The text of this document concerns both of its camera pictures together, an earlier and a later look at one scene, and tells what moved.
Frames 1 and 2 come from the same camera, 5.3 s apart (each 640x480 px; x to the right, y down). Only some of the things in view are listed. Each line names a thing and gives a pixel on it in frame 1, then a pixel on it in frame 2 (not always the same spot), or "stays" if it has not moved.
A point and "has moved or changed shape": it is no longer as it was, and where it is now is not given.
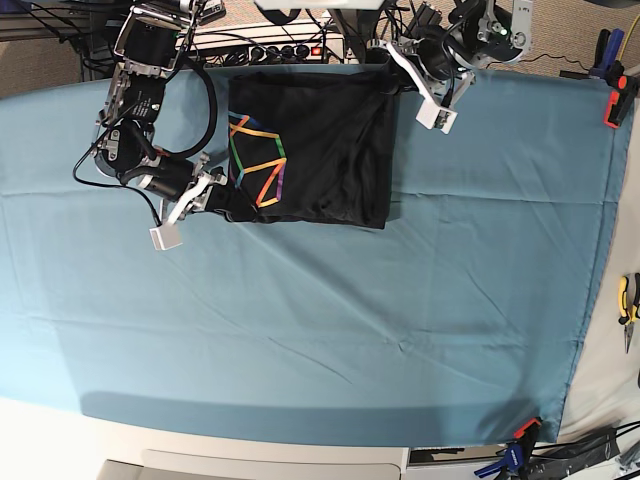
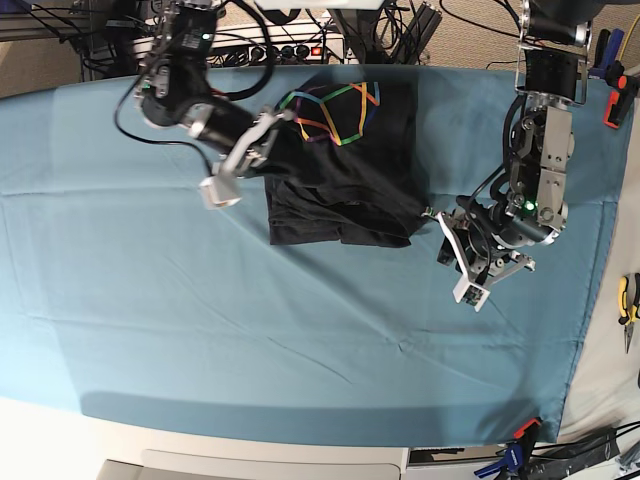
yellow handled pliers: [629, 306] stays
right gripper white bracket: [168, 235] to [222, 189]
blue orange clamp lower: [518, 454] stays
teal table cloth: [462, 320] stays
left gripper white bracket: [433, 114] to [474, 290]
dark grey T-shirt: [309, 147] has moved or changed shape
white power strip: [263, 44] stays
